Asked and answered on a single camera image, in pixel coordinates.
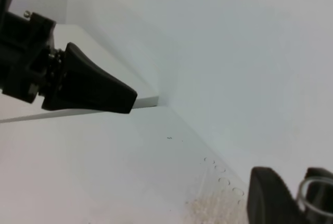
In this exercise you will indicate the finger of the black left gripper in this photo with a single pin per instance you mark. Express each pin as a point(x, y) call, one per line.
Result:
point(75, 82)

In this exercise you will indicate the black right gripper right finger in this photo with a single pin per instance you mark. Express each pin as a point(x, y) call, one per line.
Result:
point(319, 195)

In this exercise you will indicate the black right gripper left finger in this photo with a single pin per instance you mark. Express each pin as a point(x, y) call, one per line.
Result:
point(270, 201)

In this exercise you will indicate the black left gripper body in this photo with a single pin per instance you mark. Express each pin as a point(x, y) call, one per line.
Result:
point(26, 44)

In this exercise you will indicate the clear glass test tube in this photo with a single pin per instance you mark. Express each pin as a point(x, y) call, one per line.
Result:
point(302, 191)

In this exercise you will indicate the white plastic test tube rack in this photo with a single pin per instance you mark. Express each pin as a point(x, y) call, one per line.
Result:
point(217, 195)

